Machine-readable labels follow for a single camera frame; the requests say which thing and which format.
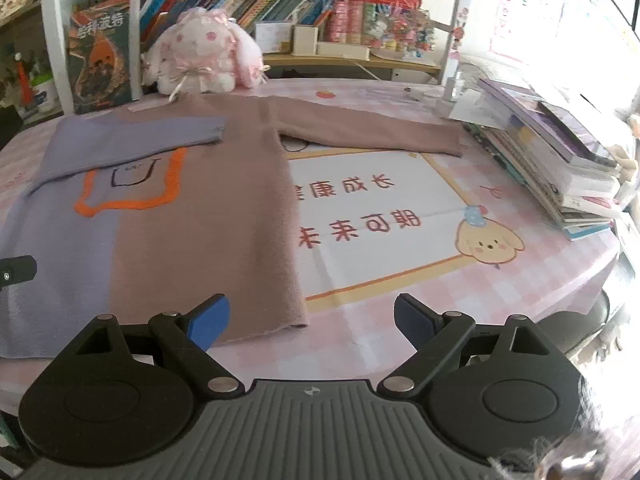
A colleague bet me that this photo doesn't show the purple and pink sweater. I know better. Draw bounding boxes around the purple and pink sweater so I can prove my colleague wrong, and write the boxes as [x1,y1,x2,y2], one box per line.
[0,95,463,361]

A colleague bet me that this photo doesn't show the stack of purple-covered books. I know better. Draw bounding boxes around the stack of purple-covered books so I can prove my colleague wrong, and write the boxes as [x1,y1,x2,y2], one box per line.
[462,77,626,241]

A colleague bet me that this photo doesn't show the clear bead charm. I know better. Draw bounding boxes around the clear bead charm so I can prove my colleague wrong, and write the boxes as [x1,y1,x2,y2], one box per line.
[535,440,601,480]

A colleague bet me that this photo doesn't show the white and pink plush bunny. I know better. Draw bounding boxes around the white and pink plush bunny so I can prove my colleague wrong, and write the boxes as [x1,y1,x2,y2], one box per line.
[141,8,268,98]

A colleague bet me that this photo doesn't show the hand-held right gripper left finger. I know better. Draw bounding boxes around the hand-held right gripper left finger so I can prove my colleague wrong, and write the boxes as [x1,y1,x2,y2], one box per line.
[59,295,245,400]

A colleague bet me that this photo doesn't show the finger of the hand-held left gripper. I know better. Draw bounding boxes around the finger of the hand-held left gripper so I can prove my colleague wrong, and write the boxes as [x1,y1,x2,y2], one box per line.
[0,256,37,288]

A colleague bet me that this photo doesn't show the flat white box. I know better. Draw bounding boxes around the flat white box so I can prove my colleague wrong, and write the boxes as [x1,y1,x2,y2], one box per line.
[316,41,371,61]

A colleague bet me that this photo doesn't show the fluffy pale sleeve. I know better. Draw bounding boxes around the fluffy pale sleeve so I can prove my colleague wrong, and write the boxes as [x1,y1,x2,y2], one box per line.
[490,375,640,480]

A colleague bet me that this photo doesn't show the white open box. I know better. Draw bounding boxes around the white open box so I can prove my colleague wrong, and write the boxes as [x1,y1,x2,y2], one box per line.
[292,25,319,56]

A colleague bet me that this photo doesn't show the row of shelf books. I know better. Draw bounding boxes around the row of shelf books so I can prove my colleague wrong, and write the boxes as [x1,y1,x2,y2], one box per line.
[135,0,341,41]

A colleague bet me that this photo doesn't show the wall poster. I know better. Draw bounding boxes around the wall poster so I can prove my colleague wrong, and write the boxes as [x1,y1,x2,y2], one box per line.
[490,0,571,58]

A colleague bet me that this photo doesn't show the black stool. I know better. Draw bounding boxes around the black stool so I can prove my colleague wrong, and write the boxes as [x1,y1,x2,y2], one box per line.
[540,290,613,361]

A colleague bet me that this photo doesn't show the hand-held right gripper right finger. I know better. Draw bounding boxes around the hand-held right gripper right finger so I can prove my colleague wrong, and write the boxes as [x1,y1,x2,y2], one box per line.
[377,294,568,400]

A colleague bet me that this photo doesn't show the dark illustrated cover book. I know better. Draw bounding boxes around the dark illustrated cover book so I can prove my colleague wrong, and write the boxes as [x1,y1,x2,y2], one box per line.
[67,0,143,115]

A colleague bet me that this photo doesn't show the white bookshelf with wooden boards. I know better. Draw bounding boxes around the white bookshelf with wooden boards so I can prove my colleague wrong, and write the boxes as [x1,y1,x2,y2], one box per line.
[37,0,481,116]

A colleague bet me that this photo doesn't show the white jar with green lid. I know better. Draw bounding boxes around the white jar with green lid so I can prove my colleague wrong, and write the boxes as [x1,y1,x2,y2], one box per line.
[30,72,56,111]

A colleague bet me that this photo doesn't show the red tassel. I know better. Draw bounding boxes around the red tassel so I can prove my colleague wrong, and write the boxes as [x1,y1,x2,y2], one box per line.
[14,52,33,106]

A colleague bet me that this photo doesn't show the white charger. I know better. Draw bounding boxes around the white charger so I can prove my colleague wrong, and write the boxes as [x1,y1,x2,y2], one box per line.
[436,74,465,116]

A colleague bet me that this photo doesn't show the white paper sheet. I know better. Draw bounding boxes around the white paper sheet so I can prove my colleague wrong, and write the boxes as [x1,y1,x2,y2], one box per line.
[447,90,506,128]

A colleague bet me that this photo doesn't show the white desk organizer boxes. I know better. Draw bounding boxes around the white desk organizer boxes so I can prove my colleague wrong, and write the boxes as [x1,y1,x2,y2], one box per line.
[255,21,293,55]

